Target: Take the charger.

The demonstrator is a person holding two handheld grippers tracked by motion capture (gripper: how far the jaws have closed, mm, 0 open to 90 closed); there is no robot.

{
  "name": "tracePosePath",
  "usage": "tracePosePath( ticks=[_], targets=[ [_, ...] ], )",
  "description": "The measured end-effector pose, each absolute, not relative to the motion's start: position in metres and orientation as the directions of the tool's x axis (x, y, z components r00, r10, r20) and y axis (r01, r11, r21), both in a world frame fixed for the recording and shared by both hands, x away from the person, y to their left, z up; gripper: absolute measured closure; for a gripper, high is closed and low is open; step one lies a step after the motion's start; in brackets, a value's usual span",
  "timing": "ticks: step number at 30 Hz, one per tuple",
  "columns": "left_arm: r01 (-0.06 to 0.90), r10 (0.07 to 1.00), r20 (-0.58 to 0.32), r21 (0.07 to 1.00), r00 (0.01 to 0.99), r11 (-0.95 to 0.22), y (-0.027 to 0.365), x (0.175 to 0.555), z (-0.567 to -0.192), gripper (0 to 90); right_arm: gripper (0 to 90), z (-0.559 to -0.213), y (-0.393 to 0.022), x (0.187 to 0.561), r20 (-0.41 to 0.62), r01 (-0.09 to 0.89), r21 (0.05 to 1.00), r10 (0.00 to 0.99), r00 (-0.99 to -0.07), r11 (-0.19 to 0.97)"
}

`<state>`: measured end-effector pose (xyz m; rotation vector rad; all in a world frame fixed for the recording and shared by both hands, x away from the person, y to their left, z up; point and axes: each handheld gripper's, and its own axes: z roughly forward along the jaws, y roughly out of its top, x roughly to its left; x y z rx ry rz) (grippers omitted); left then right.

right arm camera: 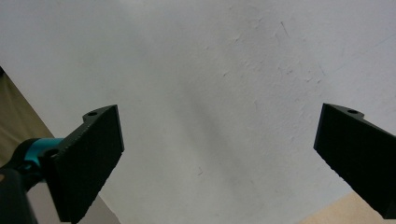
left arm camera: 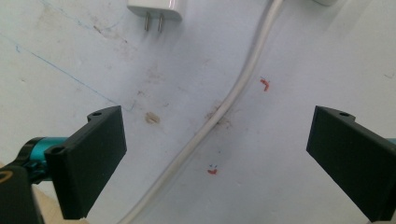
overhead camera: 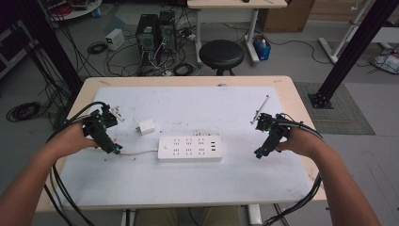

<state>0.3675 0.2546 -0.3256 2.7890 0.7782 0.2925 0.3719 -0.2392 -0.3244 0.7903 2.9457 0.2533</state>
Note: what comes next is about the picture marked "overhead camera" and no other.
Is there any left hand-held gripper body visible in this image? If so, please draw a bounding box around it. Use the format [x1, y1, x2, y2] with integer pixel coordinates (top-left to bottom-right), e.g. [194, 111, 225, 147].
[82, 103, 126, 139]

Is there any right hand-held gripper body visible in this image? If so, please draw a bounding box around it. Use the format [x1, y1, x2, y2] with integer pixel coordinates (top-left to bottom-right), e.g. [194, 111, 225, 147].
[250, 94, 292, 141]

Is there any person's right hand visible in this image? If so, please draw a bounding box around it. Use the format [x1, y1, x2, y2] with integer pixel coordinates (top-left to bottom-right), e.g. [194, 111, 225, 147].
[275, 125, 325, 158]

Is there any person's left hand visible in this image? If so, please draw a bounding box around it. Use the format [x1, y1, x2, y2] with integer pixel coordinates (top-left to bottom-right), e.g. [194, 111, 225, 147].
[46, 121, 99, 158]

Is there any white charger plug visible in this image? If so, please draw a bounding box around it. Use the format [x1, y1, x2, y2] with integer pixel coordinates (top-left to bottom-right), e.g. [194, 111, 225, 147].
[135, 118, 157, 137]

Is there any white table leg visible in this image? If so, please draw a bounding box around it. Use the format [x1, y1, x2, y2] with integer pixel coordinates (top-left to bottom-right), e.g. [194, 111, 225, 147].
[247, 203, 263, 226]
[120, 208, 137, 226]

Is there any grey floor mat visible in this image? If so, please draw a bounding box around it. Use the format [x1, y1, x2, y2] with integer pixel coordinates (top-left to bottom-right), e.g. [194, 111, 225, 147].
[294, 81, 376, 137]

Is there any white power strip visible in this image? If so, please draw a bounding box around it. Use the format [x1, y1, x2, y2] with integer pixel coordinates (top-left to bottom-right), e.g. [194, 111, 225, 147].
[157, 135, 224, 163]

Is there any white power supply box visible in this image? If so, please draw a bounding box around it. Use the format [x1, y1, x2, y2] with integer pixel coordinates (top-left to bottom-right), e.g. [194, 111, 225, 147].
[104, 27, 127, 52]

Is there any white table mat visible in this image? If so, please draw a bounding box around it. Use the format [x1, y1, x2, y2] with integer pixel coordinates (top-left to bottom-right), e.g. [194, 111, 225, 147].
[57, 86, 313, 209]

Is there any black round stool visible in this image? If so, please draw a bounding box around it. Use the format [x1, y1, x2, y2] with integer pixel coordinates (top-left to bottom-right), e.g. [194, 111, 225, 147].
[199, 39, 246, 76]

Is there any black computer tower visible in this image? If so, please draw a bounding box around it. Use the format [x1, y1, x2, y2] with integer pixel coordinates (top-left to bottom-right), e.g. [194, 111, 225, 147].
[135, 13, 162, 68]

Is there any dark grey computer tower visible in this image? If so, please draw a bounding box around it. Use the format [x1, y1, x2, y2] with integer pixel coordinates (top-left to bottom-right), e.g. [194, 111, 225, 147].
[158, 9, 177, 55]

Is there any white metal stand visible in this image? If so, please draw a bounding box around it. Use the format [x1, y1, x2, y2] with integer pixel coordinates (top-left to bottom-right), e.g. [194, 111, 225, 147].
[317, 0, 399, 65]

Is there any cardboard box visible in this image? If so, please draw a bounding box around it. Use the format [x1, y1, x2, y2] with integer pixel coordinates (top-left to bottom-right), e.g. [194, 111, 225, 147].
[258, 0, 316, 33]

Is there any round white table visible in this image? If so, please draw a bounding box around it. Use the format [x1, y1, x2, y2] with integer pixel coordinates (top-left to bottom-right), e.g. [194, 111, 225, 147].
[40, 0, 104, 23]

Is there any white-legged wooden desk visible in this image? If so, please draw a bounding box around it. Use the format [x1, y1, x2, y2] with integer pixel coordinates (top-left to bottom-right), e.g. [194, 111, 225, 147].
[186, 0, 289, 67]

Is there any white power strip cable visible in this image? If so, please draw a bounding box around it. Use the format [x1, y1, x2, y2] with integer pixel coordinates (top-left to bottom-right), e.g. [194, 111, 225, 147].
[119, 148, 160, 156]

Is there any black right gripper cable bundle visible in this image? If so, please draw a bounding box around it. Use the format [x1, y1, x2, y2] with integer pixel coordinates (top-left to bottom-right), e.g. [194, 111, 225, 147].
[263, 112, 325, 226]

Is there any black gripper cable bundle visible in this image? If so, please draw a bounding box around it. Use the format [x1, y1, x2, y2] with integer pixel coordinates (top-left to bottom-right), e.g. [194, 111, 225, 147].
[263, 112, 325, 226]
[42, 101, 109, 226]

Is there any black left gripper cable bundle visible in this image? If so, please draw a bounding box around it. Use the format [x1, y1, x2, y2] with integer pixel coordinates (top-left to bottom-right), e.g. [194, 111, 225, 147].
[42, 101, 109, 226]

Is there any small black cable coil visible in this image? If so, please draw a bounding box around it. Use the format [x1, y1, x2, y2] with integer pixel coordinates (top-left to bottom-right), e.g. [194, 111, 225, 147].
[87, 40, 108, 56]

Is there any large black cable coil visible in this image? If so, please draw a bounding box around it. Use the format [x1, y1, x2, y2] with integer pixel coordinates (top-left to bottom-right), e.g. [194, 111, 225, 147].
[6, 101, 42, 123]

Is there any black metal post with base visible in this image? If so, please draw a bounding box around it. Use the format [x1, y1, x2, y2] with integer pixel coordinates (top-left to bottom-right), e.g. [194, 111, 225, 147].
[307, 0, 399, 110]

